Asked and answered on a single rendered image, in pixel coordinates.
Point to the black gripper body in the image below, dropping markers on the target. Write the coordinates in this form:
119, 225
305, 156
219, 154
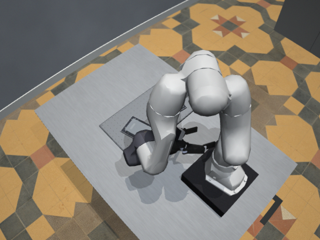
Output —
176, 147

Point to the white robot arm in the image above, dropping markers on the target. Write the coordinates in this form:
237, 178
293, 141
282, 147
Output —
200, 79

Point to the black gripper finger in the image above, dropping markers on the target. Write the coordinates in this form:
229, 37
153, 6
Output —
190, 130
195, 148

